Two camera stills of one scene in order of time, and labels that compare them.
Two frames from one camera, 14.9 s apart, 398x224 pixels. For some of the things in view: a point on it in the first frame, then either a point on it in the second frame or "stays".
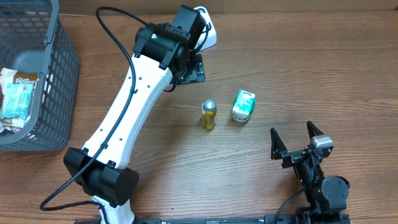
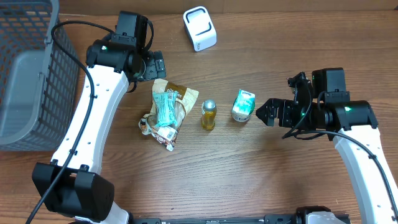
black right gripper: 279,148 to 286,107
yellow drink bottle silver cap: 209,109 stays
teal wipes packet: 17,100 to 165,107
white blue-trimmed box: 209,37 stays
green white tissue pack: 243,106 stays
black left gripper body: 198,74 to 154,68
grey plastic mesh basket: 34,38 stays
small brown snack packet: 12,124 to 165,135
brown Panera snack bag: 10,76 to 185,99
